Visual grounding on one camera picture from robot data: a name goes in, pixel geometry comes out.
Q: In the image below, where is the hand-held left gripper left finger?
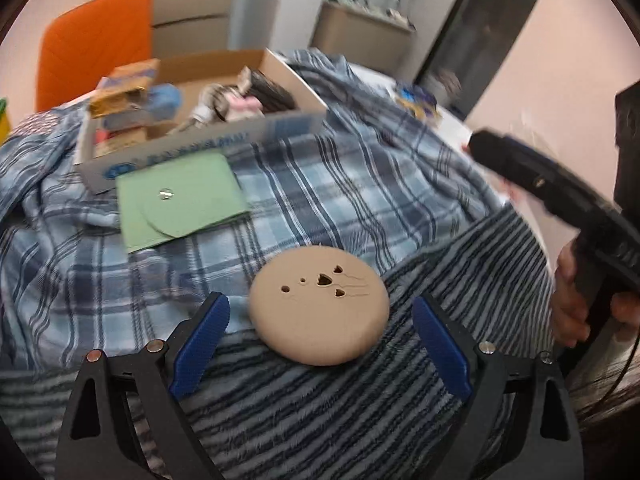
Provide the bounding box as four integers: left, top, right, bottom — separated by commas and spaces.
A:
54, 291, 232, 480

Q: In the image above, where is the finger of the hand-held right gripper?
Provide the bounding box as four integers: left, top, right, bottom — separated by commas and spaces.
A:
467, 130, 598, 216

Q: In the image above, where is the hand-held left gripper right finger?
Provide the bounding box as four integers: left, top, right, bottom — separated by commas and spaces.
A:
411, 295, 586, 480

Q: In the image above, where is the round beige pad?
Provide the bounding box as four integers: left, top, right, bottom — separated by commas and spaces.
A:
248, 246, 391, 365

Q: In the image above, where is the cardboard box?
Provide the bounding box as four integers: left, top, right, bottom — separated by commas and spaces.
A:
75, 49, 330, 195

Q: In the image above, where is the light blue soft toy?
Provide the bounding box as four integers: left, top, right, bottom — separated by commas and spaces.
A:
147, 84, 181, 122

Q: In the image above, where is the person's right hand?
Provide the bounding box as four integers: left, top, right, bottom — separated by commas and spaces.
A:
550, 240, 640, 349

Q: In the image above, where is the gold coffee pack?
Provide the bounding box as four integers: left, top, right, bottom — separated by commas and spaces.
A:
402, 102, 441, 122

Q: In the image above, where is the blue grey striped cloth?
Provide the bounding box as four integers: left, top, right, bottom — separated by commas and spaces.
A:
0, 205, 576, 480

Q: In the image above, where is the green snap pouch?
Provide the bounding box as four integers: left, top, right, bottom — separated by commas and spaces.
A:
116, 151, 252, 255

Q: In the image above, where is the blue plaid shirt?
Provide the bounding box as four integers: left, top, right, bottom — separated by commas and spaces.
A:
0, 50, 506, 376

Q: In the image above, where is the beige vanity cabinet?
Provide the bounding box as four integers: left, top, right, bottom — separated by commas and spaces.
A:
310, 0, 416, 78

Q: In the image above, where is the gold and red packet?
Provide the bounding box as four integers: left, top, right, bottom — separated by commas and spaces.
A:
94, 127, 151, 157

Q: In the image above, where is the small plush doll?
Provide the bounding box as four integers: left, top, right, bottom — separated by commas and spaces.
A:
170, 67, 266, 133

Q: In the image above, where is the dark cloth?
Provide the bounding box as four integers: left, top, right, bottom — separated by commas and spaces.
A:
250, 71, 298, 113

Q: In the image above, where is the orange gold pack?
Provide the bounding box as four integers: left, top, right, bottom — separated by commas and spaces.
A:
90, 85, 148, 118

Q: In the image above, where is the dotted patterned sheet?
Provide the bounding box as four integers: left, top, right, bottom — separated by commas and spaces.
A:
12, 110, 63, 137

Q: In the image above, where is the beige refrigerator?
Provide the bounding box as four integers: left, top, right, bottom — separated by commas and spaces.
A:
105, 0, 241, 58

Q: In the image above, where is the orange chair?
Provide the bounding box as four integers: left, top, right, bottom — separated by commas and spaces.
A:
36, 0, 153, 113

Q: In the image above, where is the dark door frame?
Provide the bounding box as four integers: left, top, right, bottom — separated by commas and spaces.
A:
415, 0, 556, 121

